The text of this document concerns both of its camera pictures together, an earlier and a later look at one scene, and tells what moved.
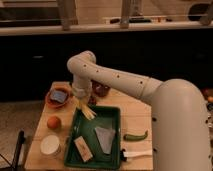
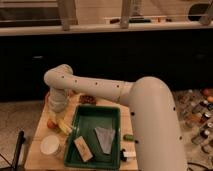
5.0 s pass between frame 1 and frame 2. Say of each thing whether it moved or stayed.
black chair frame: stayed
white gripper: moved
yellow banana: moved
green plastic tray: stayed
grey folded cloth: stayed
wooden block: stayed
